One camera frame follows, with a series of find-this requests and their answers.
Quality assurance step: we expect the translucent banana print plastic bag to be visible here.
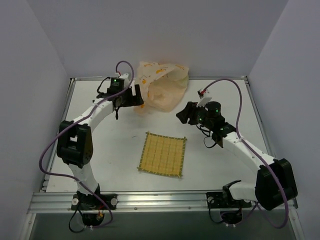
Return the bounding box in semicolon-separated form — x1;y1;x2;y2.
134;61;189;114

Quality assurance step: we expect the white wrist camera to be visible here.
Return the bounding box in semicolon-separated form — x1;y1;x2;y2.
196;89;212;108
116;73;132;88

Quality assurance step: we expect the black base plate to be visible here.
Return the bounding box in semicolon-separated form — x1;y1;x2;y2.
70;192;118;211
206;191;252;209

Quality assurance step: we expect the aluminium front frame rail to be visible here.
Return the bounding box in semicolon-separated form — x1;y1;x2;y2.
26;191;299;214

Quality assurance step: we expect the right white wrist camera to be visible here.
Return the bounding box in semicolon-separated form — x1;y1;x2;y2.
196;89;212;108

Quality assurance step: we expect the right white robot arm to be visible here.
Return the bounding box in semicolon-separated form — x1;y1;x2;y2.
176;101;298;211

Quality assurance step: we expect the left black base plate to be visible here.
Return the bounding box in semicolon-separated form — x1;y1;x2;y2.
70;192;118;211

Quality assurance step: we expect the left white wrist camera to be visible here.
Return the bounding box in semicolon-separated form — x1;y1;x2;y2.
116;73;132;88

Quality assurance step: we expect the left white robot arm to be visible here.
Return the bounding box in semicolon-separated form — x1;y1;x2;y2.
56;75;144;196

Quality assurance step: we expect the yellow woven bamboo mat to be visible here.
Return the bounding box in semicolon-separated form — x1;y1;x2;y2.
137;131;187;178

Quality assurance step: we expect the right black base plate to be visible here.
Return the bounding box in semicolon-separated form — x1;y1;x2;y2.
206;191;252;209

